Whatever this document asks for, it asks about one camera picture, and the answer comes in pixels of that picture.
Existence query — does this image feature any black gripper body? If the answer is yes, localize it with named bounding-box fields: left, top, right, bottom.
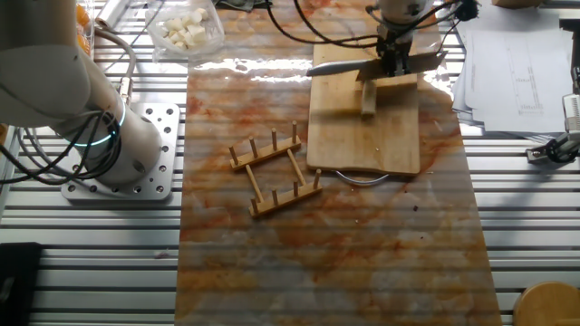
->
left=375, top=23, right=413, bottom=54

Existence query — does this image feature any steel cleaver knife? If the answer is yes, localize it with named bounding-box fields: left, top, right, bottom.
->
left=306, top=51, right=449, bottom=83

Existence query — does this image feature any grey-green cloth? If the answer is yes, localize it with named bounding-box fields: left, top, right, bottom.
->
left=215, top=0, right=275, bottom=13

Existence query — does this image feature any wooden cutting board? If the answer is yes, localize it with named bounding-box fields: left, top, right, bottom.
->
left=306, top=38, right=421, bottom=187

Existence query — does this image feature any white paper stack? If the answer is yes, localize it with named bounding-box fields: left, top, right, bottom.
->
left=450, top=4, right=577, bottom=136

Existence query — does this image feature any wooden knife rack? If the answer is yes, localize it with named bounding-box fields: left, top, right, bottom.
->
left=227, top=119, right=324, bottom=219

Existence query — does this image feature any orange marbled table mat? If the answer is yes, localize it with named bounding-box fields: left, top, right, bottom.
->
left=174, top=0, right=504, bottom=326

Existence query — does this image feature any white plastic bag roll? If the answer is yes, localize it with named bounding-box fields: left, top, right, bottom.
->
left=94, top=0, right=132, bottom=31

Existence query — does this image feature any wooden mug tree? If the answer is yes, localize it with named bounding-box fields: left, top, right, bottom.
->
left=513, top=280, right=580, bottom=326

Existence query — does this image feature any clear plastic fruit pack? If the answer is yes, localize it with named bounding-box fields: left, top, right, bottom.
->
left=74, top=0, right=96, bottom=58

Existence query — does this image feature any black box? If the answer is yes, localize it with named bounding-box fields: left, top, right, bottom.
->
left=0, top=242, right=43, bottom=326

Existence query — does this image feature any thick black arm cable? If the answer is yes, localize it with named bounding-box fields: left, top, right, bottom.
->
left=265, top=0, right=382, bottom=50

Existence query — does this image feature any silver bracket with black connector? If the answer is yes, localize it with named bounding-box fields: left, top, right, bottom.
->
left=434, top=0, right=480, bottom=23

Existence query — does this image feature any small silver camera on clamp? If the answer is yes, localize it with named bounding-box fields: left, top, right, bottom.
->
left=525, top=92, right=580, bottom=165

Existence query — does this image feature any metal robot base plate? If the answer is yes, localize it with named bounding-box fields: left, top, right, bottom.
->
left=61, top=101, right=181, bottom=202

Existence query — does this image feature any grey hose with metal connector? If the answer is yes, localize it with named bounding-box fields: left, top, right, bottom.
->
left=92, top=26, right=138, bottom=106

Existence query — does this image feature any black base cable bundle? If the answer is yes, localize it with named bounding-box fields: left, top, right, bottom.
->
left=0, top=110, right=121, bottom=187

